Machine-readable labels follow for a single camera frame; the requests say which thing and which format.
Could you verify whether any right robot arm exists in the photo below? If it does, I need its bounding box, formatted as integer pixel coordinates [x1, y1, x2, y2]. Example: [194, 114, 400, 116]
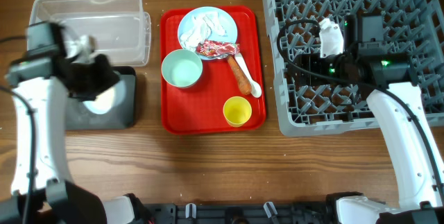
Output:
[289, 47, 443, 223]

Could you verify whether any red serving tray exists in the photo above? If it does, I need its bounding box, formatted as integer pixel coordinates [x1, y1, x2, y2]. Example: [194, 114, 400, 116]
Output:
[161, 6, 266, 135]

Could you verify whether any red snack wrapper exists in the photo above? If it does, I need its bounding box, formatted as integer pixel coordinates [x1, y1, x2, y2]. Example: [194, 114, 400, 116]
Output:
[196, 40, 240, 58]

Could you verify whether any grey dishwasher rack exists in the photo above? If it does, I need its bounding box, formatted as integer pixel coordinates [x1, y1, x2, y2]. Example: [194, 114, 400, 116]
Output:
[262, 0, 443, 137]

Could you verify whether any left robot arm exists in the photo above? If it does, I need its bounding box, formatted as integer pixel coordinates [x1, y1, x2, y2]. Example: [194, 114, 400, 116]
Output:
[1, 55, 139, 223]

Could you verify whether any light blue bowl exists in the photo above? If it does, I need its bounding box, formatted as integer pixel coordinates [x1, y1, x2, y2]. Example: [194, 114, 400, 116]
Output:
[83, 80, 126, 114]

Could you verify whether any light green bowl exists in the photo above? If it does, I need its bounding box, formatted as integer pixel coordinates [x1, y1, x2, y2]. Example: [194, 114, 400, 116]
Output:
[161, 49, 203, 88]

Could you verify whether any light blue plate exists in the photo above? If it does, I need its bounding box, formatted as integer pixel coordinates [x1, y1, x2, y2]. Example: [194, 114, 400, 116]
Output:
[178, 6, 238, 43]

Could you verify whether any white plastic spoon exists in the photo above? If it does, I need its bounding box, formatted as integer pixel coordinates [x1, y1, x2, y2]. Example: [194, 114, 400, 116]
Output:
[234, 53, 262, 98]

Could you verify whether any yellow plastic cup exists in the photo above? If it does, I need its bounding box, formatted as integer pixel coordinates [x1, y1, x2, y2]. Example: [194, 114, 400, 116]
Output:
[223, 96, 253, 128]

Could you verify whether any black waste tray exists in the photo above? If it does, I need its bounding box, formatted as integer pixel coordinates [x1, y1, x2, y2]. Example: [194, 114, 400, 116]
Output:
[66, 67, 137, 130]

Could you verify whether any clear plastic bin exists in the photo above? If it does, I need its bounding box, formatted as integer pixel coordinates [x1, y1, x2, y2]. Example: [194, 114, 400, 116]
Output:
[29, 0, 151, 67]

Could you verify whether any white tissue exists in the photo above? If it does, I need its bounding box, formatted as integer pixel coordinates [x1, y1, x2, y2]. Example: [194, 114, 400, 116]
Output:
[179, 11, 227, 51]

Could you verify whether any orange carrot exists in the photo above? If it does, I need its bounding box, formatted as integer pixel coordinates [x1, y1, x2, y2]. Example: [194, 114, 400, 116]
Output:
[227, 55, 252, 95]

